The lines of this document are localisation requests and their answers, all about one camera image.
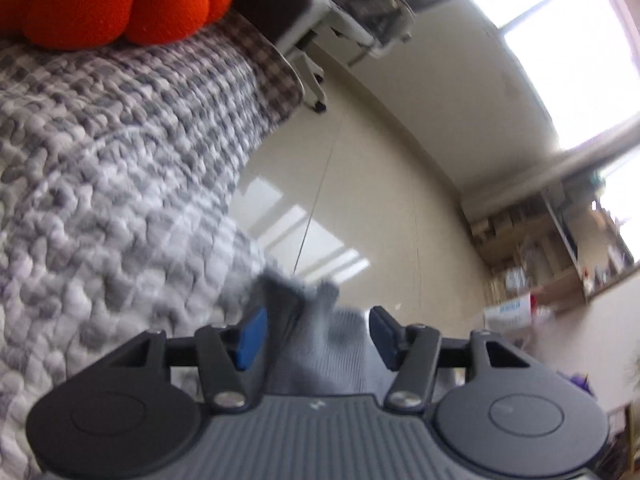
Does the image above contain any grey knitted cat sweater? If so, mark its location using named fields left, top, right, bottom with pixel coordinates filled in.
left=214, top=266, right=402, bottom=397

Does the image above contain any white blue cardboard box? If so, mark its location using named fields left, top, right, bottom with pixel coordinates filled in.
left=483, top=292, right=533, bottom=335

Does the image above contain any wooden desk shelf unit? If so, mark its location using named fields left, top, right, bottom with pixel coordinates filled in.
left=469, top=164, right=639, bottom=310

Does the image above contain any grey white quilted bedspread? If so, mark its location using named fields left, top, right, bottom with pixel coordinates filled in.
left=1, top=39, right=277, bottom=479

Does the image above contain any grey checkered blanket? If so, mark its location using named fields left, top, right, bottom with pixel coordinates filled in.
left=186, top=11, right=303, bottom=136

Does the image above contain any right beige curtain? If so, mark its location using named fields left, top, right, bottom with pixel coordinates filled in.
left=460, top=117, right=639, bottom=223

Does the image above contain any white office chair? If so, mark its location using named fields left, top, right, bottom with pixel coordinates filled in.
left=278, top=0, right=421, bottom=115

